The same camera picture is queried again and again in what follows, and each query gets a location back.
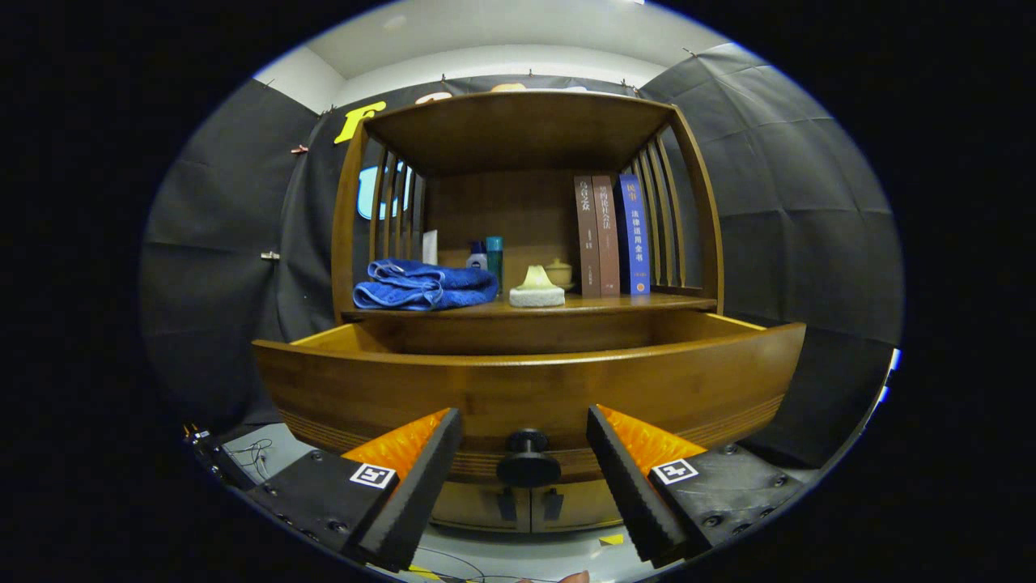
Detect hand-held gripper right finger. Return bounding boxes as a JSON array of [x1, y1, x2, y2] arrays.
[[587, 405, 806, 569]]

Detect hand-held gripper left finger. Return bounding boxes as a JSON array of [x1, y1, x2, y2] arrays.
[[247, 407, 464, 572]]

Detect brown wooden drawer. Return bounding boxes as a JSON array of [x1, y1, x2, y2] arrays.
[[253, 310, 808, 487]]

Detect cream white sponge block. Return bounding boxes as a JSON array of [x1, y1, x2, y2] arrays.
[[508, 264, 566, 309]]

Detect wooden cabinet door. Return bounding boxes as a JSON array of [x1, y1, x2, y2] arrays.
[[530, 482, 624, 531], [429, 482, 533, 533]]

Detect brown wooden cabinet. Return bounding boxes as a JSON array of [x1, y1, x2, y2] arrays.
[[253, 89, 808, 534]]

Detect black device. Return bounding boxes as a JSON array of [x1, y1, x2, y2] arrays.
[[185, 425, 252, 491]]

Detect folded blue towel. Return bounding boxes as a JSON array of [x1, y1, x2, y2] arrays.
[[353, 258, 499, 312]]

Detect blue book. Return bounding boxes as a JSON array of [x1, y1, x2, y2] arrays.
[[615, 173, 651, 296]]

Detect light brown book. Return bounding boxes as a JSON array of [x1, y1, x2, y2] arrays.
[[592, 175, 622, 296]]

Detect dark brown book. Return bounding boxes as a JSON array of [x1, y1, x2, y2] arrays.
[[574, 176, 602, 298]]

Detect black backdrop cloth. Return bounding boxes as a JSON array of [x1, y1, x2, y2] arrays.
[[138, 42, 905, 470]]

